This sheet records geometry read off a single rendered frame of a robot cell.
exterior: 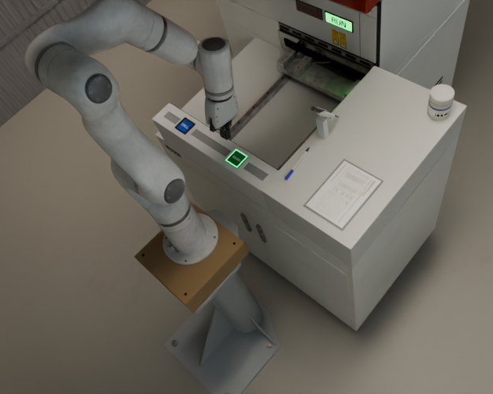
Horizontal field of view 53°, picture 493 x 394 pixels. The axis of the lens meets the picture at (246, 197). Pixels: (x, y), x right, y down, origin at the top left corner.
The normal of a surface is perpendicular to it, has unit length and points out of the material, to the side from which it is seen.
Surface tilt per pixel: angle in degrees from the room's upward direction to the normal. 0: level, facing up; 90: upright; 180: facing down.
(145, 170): 62
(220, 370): 0
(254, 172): 0
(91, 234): 0
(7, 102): 90
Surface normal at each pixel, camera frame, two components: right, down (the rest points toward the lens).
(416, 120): -0.21, -0.50
